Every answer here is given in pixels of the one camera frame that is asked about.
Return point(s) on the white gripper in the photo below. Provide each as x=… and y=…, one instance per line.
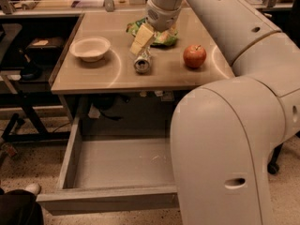
x=163, y=19

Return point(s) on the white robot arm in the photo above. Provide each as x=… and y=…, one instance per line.
x=222, y=133

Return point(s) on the open grey top drawer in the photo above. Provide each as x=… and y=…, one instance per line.
x=115, y=166

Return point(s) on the green chip bag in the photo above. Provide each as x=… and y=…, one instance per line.
x=162, y=39

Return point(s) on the red apple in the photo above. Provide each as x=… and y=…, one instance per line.
x=194, y=56

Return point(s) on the white paper bowl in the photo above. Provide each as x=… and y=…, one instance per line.
x=90, y=49

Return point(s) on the grey cabinet desk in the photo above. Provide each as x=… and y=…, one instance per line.
x=116, y=73

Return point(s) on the black box on shelf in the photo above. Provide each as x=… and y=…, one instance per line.
x=47, y=47

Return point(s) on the black office chair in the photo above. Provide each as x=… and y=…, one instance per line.
x=272, y=166

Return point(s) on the white shoe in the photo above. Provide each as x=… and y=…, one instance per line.
x=34, y=188

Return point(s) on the dark trouser leg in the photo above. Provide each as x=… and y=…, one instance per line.
x=20, y=207

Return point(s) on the black stand frame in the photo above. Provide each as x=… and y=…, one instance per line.
x=28, y=101

